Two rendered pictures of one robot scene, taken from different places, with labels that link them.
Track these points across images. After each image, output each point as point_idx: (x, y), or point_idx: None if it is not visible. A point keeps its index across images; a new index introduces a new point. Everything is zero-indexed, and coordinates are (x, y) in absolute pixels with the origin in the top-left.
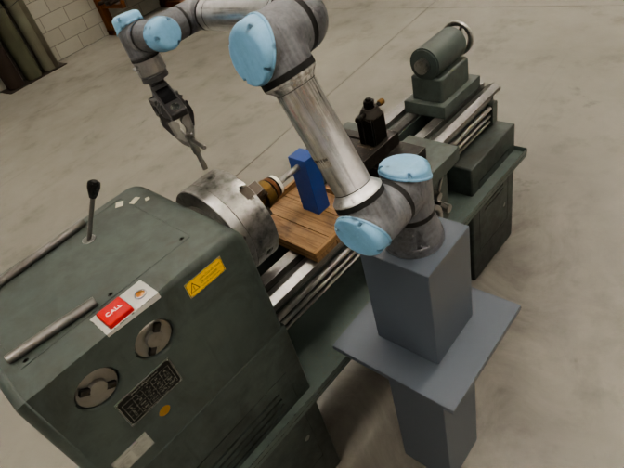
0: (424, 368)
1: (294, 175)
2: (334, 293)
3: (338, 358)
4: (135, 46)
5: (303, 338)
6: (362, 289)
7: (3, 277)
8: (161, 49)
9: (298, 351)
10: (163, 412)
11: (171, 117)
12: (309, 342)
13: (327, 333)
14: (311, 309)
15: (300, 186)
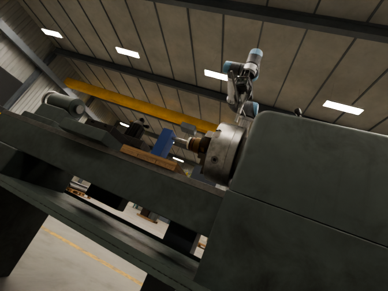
0: None
1: (167, 142)
2: (140, 238)
3: (188, 257)
4: (258, 67)
5: (181, 259)
6: (135, 233)
7: None
8: (255, 79)
9: (191, 264)
10: None
11: (252, 98)
12: (182, 258)
13: (173, 253)
14: (156, 248)
15: (164, 149)
